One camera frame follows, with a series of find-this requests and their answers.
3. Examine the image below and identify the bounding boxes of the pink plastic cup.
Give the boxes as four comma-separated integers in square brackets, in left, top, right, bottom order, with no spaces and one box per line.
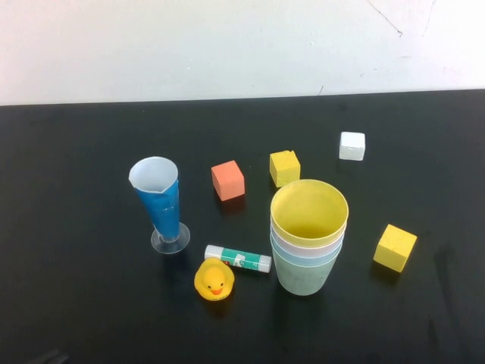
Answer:
[269,223,346,257]

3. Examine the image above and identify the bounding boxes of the yellow plastic cup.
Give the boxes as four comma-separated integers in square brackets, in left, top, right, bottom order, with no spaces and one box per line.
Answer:
[270,178,350,247]

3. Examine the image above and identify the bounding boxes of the light blue plastic cup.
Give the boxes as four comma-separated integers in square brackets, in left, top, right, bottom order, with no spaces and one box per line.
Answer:
[270,237,344,268]

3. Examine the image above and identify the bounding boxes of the orange foam cube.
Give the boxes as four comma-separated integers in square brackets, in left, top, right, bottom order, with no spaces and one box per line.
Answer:
[211,159,246,202]

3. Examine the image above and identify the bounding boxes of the chipped yellow foam cube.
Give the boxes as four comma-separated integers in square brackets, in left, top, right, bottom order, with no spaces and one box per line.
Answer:
[269,149,302,189]

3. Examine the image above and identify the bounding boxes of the green white glue stick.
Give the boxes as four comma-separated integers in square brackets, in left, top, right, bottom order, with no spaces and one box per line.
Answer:
[204,244,273,274]

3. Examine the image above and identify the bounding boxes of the tall clear glass, blue paper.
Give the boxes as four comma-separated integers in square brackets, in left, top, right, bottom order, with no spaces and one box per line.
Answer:
[128,155,192,255]

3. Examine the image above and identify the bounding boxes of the yellow rubber duck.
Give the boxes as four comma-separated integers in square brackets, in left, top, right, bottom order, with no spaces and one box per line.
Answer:
[194,257,236,303]

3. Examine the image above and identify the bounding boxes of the light green plastic cup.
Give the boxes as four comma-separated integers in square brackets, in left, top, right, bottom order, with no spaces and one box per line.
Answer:
[271,246,343,297]

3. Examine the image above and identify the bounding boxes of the white foam cube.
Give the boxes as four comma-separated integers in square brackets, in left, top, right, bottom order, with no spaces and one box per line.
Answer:
[339,130,367,161]

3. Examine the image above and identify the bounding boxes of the large yellow foam cube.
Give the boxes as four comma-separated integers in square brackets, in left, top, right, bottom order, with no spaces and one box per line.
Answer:
[372,223,418,273]

